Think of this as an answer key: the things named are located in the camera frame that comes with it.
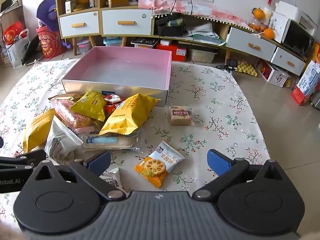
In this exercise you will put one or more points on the long wooden tv console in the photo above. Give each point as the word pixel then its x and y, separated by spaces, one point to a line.
pixel 252 42

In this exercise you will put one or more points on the pink snack pack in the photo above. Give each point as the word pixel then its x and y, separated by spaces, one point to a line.
pixel 76 122

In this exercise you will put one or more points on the yellow ribbed snack bag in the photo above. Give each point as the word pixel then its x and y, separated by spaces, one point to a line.
pixel 37 132

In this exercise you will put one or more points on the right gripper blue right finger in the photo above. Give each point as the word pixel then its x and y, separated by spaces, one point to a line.
pixel 218 162

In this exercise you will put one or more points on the red storage box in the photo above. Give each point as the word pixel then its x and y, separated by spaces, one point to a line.
pixel 178 54

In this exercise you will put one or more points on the white grey snack bag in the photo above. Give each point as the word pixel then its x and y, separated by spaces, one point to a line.
pixel 61 142

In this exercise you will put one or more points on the wooden shelf cabinet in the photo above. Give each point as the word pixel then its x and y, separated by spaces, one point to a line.
pixel 92 18

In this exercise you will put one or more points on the orange cracker snack pack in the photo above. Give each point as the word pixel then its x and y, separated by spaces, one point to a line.
pixel 158 164

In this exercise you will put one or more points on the cardboard box on cabinet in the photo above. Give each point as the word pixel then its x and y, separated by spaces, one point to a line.
pixel 117 3

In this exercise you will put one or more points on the blue white milk carton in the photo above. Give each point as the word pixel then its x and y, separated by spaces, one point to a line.
pixel 307 84

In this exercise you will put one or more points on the small yellow snack pack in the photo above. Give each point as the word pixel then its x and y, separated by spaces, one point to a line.
pixel 91 104

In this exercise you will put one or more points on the orange fruit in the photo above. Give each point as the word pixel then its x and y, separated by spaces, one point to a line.
pixel 258 14
pixel 268 33

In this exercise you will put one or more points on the white shopping bag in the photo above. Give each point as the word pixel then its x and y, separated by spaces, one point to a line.
pixel 16 39

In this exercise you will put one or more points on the black basket on console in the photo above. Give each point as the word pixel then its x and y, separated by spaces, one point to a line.
pixel 171 25

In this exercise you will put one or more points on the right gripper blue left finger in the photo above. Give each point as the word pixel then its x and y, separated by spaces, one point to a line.
pixel 98 163

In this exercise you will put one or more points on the blue white long pack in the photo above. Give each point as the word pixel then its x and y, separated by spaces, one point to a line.
pixel 109 141

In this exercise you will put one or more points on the floral tablecloth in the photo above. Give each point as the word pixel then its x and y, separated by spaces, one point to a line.
pixel 222 120

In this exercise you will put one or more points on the black handheld camera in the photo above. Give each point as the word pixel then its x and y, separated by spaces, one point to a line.
pixel 230 66

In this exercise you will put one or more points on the pink cloth cover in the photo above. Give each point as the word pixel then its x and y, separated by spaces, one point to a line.
pixel 161 7

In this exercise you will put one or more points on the orange fruit upper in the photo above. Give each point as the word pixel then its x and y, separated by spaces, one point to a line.
pixel 258 14

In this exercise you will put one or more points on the blue lid plastic bin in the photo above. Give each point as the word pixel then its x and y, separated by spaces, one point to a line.
pixel 112 41

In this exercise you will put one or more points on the red gift bag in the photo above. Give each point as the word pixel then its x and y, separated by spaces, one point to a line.
pixel 50 42

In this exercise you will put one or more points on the large yellow snack bag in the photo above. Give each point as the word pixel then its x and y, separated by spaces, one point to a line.
pixel 130 115

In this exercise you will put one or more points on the orange fruit lower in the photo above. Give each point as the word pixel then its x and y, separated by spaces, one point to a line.
pixel 268 33

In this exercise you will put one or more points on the golden brown bar pack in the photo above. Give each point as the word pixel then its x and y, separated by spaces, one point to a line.
pixel 67 96

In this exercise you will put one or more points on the white black snack pack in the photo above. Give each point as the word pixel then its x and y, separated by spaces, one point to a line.
pixel 113 178

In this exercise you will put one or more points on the clear plastic bin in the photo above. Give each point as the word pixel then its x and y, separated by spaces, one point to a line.
pixel 202 56

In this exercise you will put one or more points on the white microwave oven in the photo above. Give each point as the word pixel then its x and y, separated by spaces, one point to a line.
pixel 291 34

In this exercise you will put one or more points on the pink cardboard box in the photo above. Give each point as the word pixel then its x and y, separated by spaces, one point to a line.
pixel 124 71

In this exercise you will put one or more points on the yellow egg tray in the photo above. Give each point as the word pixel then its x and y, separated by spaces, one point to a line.
pixel 245 67

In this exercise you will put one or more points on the red candy pack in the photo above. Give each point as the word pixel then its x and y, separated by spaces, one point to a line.
pixel 112 102

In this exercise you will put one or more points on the brown cake pack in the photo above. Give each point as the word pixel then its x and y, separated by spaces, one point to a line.
pixel 180 116

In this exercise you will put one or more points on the purple plush toy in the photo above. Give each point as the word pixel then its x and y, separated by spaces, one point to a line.
pixel 47 15

